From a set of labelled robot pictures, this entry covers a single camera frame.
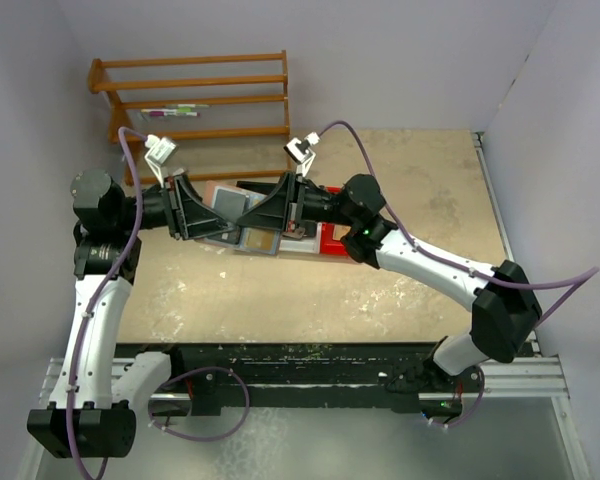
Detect pink leather card holder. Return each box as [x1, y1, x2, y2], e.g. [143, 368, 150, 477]
[195, 179, 309, 259]

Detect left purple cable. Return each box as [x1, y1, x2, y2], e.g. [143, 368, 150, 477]
[65, 126, 154, 480]

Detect red plastic bin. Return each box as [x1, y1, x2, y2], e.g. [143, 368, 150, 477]
[316, 185, 354, 257]

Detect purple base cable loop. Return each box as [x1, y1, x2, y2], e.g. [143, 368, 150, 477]
[147, 366, 251, 442]

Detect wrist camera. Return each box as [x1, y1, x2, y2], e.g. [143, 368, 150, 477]
[144, 134, 178, 187]
[284, 132, 320, 177]

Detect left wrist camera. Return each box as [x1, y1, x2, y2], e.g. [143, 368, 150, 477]
[144, 134, 178, 187]

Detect pink marker pen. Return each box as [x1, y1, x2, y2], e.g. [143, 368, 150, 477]
[146, 110, 200, 118]

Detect aluminium table edge rail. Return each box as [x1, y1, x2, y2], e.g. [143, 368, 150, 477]
[472, 130, 594, 480]

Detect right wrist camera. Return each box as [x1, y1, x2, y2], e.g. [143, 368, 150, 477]
[284, 132, 320, 177]

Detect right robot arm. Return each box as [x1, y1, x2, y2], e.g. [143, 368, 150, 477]
[237, 173, 542, 391]

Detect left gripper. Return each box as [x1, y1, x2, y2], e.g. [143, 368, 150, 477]
[115, 174, 235, 240]

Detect white plastic bin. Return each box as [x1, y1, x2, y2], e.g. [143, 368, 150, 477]
[279, 222, 322, 254]

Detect black plastic bin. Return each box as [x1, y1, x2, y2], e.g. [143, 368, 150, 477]
[236, 180, 277, 195]

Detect gold card from holder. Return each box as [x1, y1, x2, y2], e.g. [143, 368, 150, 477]
[244, 228, 277, 254]

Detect green marker pen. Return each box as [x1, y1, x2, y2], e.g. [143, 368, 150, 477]
[163, 103, 210, 111]

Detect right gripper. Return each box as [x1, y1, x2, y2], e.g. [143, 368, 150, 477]
[238, 171, 358, 233]

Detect wooden rack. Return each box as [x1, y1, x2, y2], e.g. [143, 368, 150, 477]
[87, 49, 293, 185]

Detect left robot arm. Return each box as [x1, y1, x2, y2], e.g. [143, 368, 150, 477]
[27, 169, 230, 459]

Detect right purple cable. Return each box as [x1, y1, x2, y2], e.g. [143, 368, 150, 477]
[317, 120, 600, 331]

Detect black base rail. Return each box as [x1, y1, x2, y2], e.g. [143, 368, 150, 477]
[115, 342, 484, 418]

